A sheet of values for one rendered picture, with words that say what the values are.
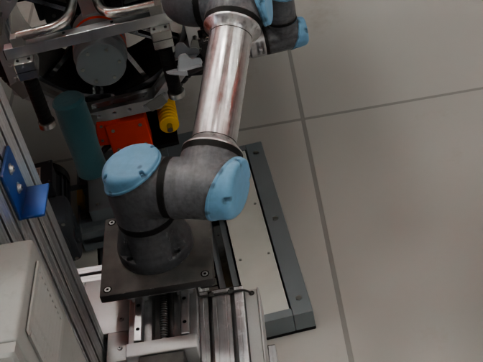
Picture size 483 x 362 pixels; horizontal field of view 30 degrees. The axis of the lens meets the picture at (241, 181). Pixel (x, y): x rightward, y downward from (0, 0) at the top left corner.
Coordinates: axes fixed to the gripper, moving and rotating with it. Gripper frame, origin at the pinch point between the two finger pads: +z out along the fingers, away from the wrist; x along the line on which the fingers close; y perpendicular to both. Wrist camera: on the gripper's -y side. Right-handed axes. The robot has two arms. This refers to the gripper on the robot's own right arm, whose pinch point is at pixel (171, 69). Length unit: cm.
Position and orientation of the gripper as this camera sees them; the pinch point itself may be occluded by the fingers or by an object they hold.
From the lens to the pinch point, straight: 229.6
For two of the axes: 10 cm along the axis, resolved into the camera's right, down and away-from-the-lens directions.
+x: 1.7, 6.2, -7.7
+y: -1.6, -7.5, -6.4
